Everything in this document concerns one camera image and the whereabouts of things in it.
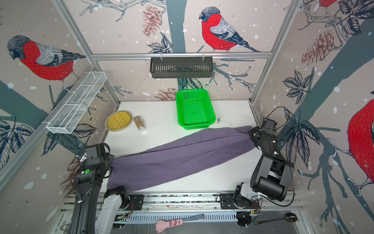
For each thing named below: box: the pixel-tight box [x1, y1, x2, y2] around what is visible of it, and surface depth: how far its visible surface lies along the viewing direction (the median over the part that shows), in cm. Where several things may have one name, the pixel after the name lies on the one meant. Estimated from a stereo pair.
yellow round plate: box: [104, 110, 133, 132], surface depth 109 cm
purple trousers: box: [108, 126, 257, 192], surface depth 92 cm
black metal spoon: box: [253, 212, 300, 225], surface depth 70 cm
